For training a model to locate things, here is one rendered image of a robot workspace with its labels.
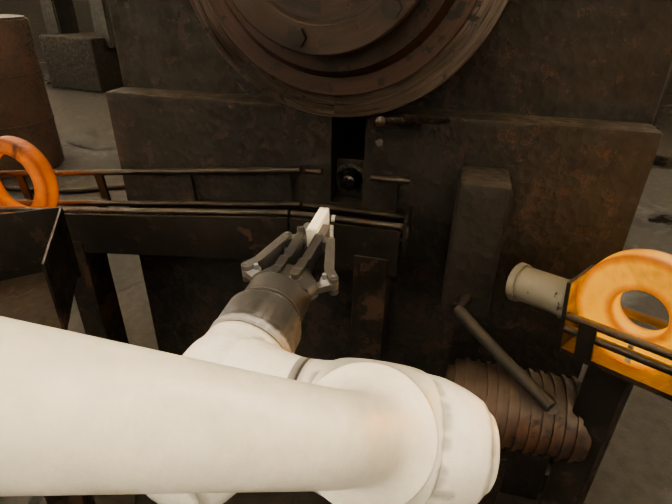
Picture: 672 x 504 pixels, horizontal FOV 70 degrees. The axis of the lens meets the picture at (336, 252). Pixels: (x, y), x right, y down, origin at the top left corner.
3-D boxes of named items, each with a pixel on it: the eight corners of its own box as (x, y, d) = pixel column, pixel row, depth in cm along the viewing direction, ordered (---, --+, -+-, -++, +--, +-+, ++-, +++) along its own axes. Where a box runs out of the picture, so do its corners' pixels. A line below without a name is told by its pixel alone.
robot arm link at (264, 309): (291, 391, 51) (308, 351, 55) (285, 327, 46) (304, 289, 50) (212, 375, 53) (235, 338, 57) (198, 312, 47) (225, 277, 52)
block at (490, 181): (443, 281, 92) (460, 161, 80) (486, 288, 90) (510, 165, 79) (439, 313, 83) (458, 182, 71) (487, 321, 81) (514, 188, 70)
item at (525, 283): (524, 291, 76) (528, 256, 73) (581, 312, 70) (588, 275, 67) (502, 305, 72) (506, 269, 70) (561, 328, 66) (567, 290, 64)
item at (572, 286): (580, 329, 71) (592, 264, 67) (584, 331, 71) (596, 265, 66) (555, 350, 67) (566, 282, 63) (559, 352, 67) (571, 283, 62)
